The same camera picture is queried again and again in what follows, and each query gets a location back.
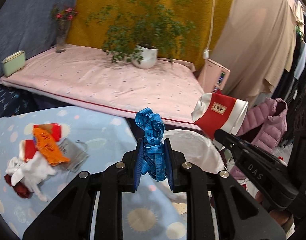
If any orange snack packet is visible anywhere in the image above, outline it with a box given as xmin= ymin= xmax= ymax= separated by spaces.
xmin=33 ymin=127 xmax=70 ymax=167

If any white cable with switch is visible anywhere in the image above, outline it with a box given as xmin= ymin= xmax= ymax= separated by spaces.
xmin=202 ymin=0 xmax=218 ymax=60

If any pink puffer jacket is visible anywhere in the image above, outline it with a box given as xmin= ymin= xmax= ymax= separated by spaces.
xmin=229 ymin=98 xmax=288 ymax=180

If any row of hanging clothes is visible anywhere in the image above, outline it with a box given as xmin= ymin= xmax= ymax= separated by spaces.
xmin=280 ymin=0 xmax=306 ymax=98

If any pale green box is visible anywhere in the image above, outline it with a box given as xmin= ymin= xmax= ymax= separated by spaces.
xmin=1 ymin=50 xmax=26 ymax=77

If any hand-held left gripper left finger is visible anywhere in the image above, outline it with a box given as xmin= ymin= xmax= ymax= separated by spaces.
xmin=23 ymin=139 xmax=144 ymax=240

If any beige hanging cloth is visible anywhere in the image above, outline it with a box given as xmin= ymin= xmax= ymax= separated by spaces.
xmin=210 ymin=0 xmax=296 ymax=105

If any glass vase with pink flowers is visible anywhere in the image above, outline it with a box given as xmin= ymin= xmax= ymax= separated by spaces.
xmin=50 ymin=5 xmax=78 ymax=53

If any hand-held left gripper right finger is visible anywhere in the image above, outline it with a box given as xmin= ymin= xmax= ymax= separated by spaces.
xmin=163 ymin=138 xmax=287 ymax=240

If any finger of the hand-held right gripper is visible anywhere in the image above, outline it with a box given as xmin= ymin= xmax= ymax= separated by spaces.
xmin=213 ymin=128 xmax=246 ymax=159

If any pink blanket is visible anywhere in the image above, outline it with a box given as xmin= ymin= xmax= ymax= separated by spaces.
xmin=0 ymin=44 xmax=205 ymax=130

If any blue hanging cloth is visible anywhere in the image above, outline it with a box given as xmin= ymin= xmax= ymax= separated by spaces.
xmin=0 ymin=0 xmax=81 ymax=85

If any light blue dotted cloth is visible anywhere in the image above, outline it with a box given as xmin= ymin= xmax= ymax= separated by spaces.
xmin=0 ymin=106 xmax=191 ymax=240

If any small red packet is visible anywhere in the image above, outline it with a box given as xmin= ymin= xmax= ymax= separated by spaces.
xmin=24 ymin=140 xmax=37 ymax=162

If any dark blue printed cloth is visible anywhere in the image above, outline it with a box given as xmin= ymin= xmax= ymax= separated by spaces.
xmin=0 ymin=85 xmax=37 ymax=123

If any potted green plant white pot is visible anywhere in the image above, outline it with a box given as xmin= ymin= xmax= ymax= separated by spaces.
xmin=87 ymin=0 xmax=201 ymax=70

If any person's right hand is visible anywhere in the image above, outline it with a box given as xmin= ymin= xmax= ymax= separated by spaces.
xmin=255 ymin=195 xmax=296 ymax=233

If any mustard yellow hanging cloth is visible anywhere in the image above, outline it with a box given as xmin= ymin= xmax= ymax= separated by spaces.
xmin=66 ymin=0 xmax=239 ymax=70

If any blue measuring tape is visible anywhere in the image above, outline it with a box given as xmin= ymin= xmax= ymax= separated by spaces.
xmin=135 ymin=107 xmax=169 ymax=182

